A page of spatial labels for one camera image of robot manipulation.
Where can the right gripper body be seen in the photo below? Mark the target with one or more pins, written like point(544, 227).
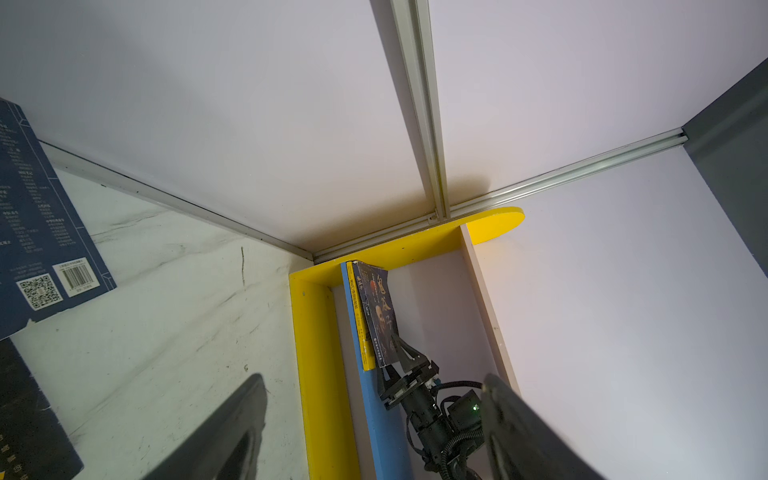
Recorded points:
point(429, 432)

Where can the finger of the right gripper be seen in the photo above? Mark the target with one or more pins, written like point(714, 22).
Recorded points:
point(409, 358)
point(392, 387)

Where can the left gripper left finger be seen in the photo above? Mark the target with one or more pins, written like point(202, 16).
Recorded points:
point(227, 444)

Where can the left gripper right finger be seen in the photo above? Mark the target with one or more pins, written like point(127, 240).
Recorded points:
point(519, 444)

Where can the purple old man book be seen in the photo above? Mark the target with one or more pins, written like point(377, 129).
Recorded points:
point(377, 305)

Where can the black book yellow title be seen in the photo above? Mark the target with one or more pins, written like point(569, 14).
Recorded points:
point(34, 444)

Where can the blue book front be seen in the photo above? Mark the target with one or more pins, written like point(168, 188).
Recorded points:
point(49, 262)

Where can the yellow cartoon cover book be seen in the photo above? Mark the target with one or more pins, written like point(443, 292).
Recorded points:
point(367, 352)

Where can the yellow pink blue bookshelf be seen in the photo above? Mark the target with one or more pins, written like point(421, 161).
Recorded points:
point(443, 310)

